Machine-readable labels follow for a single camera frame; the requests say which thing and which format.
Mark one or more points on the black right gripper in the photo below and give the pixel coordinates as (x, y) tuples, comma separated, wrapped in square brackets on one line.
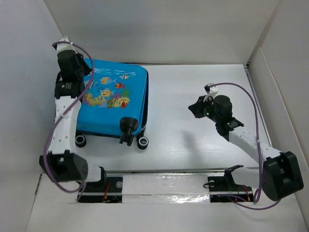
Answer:
[(196, 108)]

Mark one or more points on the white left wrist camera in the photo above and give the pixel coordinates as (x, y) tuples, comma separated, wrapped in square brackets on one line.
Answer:
[(59, 47)]

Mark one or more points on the blue hard-shell suitcase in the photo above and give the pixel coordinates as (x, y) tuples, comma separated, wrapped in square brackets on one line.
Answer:
[(116, 104)]

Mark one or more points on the aluminium mounting rail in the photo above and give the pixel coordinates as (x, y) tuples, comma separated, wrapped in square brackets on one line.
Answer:
[(166, 171)]

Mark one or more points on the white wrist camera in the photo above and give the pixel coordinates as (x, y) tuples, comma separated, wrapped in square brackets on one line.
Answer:
[(211, 90), (59, 47)]

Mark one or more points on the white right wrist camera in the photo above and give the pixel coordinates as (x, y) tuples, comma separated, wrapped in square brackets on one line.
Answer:
[(211, 90)]

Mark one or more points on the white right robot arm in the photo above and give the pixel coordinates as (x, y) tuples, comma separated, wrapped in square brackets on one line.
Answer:
[(279, 173)]

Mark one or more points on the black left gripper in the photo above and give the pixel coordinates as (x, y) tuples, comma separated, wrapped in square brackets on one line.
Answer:
[(87, 69)]

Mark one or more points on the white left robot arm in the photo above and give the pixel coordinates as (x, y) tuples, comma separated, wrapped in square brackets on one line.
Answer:
[(60, 160)]

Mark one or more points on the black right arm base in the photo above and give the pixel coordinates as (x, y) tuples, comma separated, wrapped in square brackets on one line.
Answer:
[(221, 191)]

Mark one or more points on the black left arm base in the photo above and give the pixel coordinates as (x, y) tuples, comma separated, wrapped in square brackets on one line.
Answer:
[(100, 192)]

